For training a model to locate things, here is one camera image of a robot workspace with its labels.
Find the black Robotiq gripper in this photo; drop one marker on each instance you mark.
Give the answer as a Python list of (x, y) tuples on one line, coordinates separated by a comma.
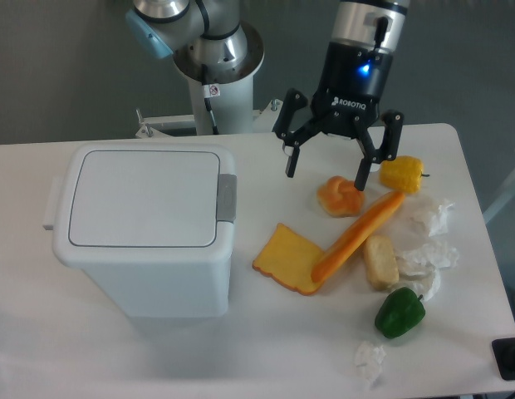
[(349, 91)]

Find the grey trash can push button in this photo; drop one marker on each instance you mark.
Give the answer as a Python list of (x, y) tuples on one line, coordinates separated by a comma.
[(227, 198)]

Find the white plastic trash can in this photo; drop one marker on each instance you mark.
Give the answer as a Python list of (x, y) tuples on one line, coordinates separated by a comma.
[(151, 282)]

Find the white trash can lid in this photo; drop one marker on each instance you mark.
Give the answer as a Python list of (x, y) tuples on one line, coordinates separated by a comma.
[(145, 198)]

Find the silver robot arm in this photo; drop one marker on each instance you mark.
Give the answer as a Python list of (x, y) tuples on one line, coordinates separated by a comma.
[(218, 53)]

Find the round bread roll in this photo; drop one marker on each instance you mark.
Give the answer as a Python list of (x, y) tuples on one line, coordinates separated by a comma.
[(340, 198)]

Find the yellow corn cob piece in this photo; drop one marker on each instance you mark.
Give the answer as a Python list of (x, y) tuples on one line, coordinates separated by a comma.
[(405, 173)]

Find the long orange baguette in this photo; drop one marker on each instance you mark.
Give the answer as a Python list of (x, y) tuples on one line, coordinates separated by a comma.
[(354, 236)]

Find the beige bread block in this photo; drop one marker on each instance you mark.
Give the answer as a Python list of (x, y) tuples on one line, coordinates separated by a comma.
[(380, 262)]

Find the crumpled white tissue upper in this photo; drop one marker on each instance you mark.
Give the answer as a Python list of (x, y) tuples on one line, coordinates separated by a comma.
[(430, 216)]

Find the yellow toast slice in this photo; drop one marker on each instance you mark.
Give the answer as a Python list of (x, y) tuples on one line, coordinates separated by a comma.
[(288, 258)]

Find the crumpled white tissue middle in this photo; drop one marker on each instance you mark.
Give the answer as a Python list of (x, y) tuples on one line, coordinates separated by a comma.
[(420, 269)]

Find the green bell pepper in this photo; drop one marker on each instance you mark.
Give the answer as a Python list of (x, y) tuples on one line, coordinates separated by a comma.
[(401, 311)]

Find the small crumpled white tissue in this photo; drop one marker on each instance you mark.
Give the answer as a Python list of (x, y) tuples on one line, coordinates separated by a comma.
[(368, 361)]

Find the black device at edge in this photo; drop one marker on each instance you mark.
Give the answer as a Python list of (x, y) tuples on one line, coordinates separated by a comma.
[(504, 353)]

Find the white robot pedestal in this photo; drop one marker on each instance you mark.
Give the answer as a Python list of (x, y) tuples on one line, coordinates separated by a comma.
[(225, 109)]

